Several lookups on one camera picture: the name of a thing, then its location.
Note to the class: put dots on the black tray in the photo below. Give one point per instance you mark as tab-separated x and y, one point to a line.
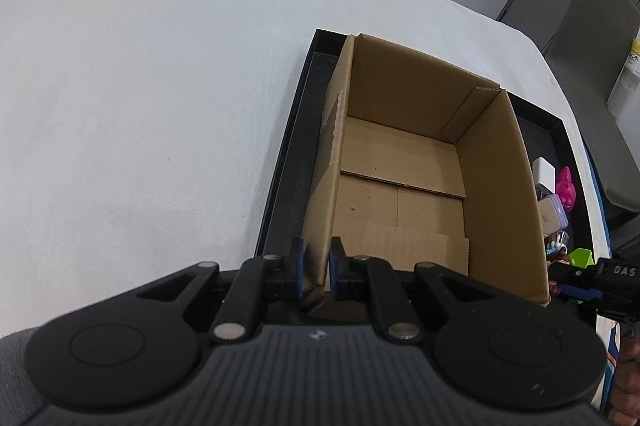
399	304

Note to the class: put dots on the person's hand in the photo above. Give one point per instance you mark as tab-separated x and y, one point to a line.
625	394

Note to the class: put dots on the brown cardboard box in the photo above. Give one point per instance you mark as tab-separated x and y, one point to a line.
420	160

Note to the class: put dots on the green plastic cube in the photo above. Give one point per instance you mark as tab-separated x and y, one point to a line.
581	258

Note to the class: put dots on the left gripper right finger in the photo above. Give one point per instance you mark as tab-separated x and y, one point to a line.
337	268

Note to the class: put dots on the pink plastic toy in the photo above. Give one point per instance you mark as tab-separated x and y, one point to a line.
565	188

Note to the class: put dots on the purple white toy box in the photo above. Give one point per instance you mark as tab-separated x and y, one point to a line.
552	214

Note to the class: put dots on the white charger plug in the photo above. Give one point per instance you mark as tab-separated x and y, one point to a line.
544	177

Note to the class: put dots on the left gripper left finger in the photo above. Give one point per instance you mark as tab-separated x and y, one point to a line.
295	268

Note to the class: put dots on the red blue figurine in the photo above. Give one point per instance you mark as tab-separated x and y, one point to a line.
556	248

